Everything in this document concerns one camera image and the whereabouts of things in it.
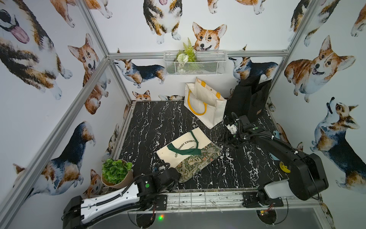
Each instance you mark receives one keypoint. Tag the black canvas tote bag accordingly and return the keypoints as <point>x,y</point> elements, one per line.
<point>249,98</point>

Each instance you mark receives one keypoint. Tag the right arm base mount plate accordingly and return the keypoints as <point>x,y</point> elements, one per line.
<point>260,199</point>

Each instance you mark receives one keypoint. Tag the artificial fern and white flower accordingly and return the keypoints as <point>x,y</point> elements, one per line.
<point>187,61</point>

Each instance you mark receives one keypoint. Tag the potted green plant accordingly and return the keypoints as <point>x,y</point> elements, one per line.
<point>117,174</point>

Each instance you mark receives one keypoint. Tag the cream tote bag green handles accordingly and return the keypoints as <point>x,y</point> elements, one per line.
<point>189,153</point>

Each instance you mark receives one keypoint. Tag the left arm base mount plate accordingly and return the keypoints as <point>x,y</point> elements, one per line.
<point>158,202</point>

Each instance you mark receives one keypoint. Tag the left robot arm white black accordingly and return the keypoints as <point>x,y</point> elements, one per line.
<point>142,193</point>

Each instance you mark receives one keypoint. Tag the white wire wall basket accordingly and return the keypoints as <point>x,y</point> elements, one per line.
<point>203,63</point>

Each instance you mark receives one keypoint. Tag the cream tote bag yellow handles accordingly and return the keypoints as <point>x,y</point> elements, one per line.
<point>205,103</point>

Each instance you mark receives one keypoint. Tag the light blue dustpan scoop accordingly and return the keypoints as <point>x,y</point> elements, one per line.
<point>277,134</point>

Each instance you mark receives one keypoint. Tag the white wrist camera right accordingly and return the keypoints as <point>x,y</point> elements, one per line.
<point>232,128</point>

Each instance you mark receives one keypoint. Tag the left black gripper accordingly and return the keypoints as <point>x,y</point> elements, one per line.
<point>174,174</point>

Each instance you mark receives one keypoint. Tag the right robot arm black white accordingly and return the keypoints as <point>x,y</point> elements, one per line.
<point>307,176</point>

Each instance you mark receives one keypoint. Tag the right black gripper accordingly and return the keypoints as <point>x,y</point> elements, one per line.
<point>227,139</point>

